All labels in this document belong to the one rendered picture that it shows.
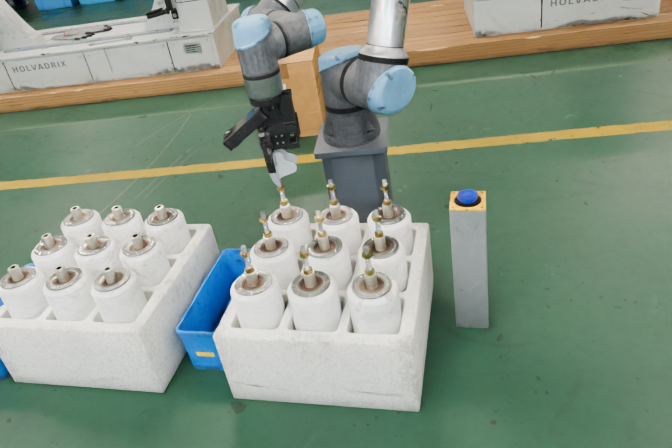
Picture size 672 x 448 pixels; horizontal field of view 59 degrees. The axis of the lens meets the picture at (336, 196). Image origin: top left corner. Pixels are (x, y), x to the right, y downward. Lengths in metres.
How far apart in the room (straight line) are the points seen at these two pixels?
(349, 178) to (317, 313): 0.51
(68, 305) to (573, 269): 1.15
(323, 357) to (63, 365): 0.61
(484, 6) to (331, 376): 2.10
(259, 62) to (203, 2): 1.94
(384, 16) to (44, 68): 2.42
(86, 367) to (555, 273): 1.10
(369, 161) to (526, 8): 1.62
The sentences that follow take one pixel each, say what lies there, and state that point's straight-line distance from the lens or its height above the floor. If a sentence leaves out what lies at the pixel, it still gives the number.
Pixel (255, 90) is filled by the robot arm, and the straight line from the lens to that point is 1.19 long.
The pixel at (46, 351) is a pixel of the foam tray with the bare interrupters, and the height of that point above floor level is 0.11.
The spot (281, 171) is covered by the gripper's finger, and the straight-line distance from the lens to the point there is 1.28.
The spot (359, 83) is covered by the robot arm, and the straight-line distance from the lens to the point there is 1.37.
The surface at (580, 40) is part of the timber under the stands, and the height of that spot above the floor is 0.04.
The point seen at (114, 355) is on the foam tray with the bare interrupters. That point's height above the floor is 0.11.
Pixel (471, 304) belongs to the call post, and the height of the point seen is 0.07.
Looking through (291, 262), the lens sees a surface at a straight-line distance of 1.26.
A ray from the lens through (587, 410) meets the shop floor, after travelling 1.26.
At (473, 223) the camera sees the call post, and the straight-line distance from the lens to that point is 1.21.
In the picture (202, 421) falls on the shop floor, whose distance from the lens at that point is 1.32.
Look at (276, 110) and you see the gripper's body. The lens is 1.23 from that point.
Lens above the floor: 0.96
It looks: 30 degrees down
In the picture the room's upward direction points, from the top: 10 degrees counter-clockwise
